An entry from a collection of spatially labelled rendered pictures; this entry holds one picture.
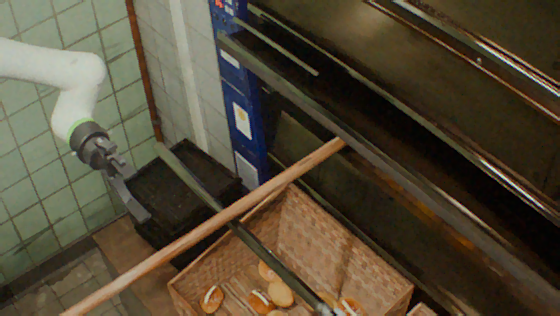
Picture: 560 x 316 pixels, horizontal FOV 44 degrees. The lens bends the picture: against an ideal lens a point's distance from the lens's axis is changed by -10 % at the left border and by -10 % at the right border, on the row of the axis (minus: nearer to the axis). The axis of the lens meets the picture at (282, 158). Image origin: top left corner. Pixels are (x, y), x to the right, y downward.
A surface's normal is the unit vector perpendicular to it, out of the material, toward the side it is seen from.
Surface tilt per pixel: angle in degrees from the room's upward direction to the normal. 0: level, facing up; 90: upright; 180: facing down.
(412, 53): 70
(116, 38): 90
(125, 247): 0
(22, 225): 90
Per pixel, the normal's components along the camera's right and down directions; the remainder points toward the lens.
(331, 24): -0.77, 0.20
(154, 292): -0.08, -0.72
